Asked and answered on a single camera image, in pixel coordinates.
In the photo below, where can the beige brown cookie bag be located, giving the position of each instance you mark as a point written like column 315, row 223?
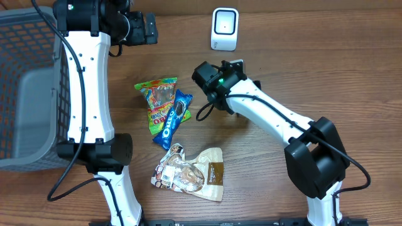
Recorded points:
column 201, row 177

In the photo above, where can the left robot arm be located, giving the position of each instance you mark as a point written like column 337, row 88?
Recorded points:
column 88, row 29

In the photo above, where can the blue Oreo cookie packet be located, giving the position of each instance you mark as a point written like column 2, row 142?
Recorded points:
column 173, row 120

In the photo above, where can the green Haribo gummy bag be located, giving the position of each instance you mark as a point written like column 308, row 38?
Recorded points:
column 160, row 96

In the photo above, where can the grey plastic shopping basket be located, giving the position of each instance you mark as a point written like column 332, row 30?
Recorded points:
column 35, row 95

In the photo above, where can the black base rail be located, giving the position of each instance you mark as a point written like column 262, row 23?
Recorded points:
column 282, row 222

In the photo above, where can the white barcode scanner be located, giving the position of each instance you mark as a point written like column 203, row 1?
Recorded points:
column 224, row 29

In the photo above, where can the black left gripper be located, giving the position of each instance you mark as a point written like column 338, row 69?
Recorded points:
column 137, row 18

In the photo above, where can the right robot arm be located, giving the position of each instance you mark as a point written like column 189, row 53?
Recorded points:
column 314, row 153

